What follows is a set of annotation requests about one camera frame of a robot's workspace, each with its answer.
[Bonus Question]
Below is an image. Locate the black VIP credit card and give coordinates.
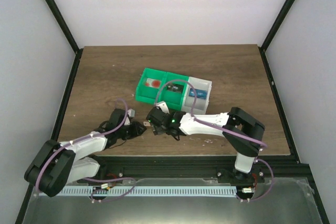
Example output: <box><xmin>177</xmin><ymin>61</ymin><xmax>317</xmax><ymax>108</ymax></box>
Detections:
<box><xmin>166</xmin><ymin>83</ymin><xmax>184</xmax><ymax>93</ymax></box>

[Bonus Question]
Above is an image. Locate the beige leather card holder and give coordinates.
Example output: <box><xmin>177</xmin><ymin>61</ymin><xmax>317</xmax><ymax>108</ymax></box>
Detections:
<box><xmin>143</xmin><ymin>121</ymin><xmax>151</xmax><ymax>127</ymax></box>

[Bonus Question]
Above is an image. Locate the white red credit card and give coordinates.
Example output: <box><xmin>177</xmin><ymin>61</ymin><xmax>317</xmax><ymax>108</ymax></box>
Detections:
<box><xmin>144</xmin><ymin>78</ymin><xmax>161</xmax><ymax>89</ymax></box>

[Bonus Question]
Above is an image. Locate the white plastic bin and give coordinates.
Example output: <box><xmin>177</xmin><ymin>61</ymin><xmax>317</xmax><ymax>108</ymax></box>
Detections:
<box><xmin>181</xmin><ymin>77</ymin><xmax>212</xmax><ymax>115</ymax></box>

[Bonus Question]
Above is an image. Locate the blue VIP credit card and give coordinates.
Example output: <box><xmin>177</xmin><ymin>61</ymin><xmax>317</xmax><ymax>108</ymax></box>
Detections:
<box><xmin>188</xmin><ymin>88</ymin><xmax>207</xmax><ymax>100</ymax></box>

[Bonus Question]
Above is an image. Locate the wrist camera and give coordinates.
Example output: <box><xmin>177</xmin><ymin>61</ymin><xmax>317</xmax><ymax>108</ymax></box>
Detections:
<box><xmin>128</xmin><ymin>109</ymin><xmax>135</xmax><ymax>118</ymax></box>
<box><xmin>155</xmin><ymin>101</ymin><xmax>170</xmax><ymax>113</ymax></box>

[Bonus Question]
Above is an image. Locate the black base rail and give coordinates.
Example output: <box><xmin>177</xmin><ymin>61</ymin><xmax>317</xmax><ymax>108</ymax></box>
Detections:
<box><xmin>93</xmin><ymin>155</ymin><xmax>313</xmax><ymax>180</ymax></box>

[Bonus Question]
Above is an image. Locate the middle green plastic bin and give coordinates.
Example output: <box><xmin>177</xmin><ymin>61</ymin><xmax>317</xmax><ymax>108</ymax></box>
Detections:
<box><xmin>158</xmin><ymin>72</ymin><xmax>189</xmax><ymax>111</ymax></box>

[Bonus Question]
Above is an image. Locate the green plastic bin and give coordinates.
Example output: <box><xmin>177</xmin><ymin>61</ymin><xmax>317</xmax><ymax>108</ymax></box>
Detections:
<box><xmin>158</xmin><ymin>72</ymin><xmax>189</xmax><ymax>111</ymax></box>
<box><xmin>135</xmin><ymin>68</ymin><xmax>166</xmax><ymax>104</ymax></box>

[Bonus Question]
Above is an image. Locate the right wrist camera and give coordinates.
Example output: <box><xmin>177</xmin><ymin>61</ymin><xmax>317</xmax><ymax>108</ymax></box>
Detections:
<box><xmin>155</xmin><ymin>101</ymin><xmax>170</xmax><ymax>113</ymax></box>

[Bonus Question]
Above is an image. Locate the black left frame post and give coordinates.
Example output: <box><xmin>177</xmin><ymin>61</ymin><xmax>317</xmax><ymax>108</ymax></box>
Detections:
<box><xmin>28</xmin><ymin>0</ymin><xmax>81</xmax><ymax>54</ymax></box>

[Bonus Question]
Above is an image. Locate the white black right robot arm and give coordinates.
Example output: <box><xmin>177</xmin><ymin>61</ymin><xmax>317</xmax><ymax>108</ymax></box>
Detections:
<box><xmin>146</xmin><ymin>106</ymin><xmax>266</xmax><ymax>184</ymax></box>

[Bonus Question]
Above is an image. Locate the left green plastic bin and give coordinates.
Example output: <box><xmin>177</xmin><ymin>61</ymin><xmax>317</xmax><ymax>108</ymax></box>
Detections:
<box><xmin>135</xmin><ymin>68</ymin><xmax>166</xmax><ymax>104</ymax></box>

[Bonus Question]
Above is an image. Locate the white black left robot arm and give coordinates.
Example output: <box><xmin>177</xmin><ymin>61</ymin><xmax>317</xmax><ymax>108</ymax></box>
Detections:
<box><xmin>24</xmin><ymin>109</ymin><xmax>146</xmax><ymax>197</ymax></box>

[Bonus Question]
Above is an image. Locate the light blue slotted cable duct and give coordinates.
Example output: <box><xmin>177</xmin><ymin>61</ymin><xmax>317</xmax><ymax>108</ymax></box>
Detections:
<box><xmin>56</xmin><ymin>185</ymin><xmax>237</xmax><ymax>197</ymax></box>

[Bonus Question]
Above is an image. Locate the black frame post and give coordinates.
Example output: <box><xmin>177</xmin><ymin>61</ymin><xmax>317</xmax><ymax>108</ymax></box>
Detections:
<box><xmin>258</xmin><ymin>0</ymin><xmax>312</xmax><ymax>51</ymax></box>
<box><xmin>28</xmin><ymin>0</ymin><xmax>81</xmax><ymax>54</ymax></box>

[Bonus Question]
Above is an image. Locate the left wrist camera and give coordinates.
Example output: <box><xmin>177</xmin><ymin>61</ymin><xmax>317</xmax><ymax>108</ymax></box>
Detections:
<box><xmin>128</xmin><ymin>109</ymin><xmax>135</xmax><ymax>118</ymax></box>

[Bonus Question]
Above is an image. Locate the black right frame post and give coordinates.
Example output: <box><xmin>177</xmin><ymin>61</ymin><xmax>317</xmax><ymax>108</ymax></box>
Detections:
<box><xmin>258</xmin><ymin>0</ymin><xmax>312</xmax><ymax>51</ymax></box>

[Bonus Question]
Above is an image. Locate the metal sheet front plate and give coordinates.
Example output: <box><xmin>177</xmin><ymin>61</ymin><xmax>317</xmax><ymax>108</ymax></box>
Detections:
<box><xmin>23</xmin><ymin>178</ymin><xmax>322</xmax><ymax>223</ymax></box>

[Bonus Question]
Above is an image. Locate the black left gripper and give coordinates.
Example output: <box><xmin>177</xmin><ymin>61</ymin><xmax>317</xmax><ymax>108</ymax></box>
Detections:
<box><xmin>117</xmin><ymin>122</ymin><xmax>147</xmax><ymax>142</ymax></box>

